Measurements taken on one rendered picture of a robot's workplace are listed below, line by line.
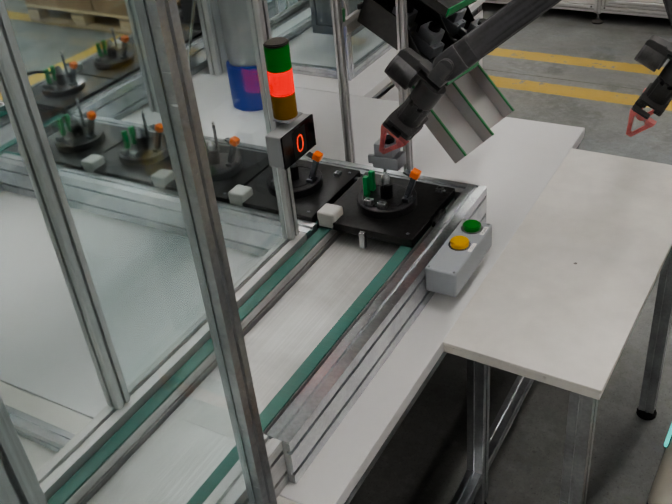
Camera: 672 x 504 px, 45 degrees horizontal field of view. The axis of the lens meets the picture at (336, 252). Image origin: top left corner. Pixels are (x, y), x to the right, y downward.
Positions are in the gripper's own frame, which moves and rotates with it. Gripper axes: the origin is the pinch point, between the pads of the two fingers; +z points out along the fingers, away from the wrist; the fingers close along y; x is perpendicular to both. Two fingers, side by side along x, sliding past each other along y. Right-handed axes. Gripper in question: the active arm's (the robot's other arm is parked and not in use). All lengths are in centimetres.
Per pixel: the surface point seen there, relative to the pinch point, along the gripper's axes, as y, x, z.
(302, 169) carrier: -4.2, -13.8, 25.6
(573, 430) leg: 28, 66, 2
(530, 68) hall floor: -320, 10, 122
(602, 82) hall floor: -310, 47, 96
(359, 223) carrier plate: 10.5, 6.5, 13.7
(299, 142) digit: 20.0, -13.0, -0.8
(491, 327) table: 21.0, 41.6, 2.3
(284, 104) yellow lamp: 22.0, -19.3, -7.4
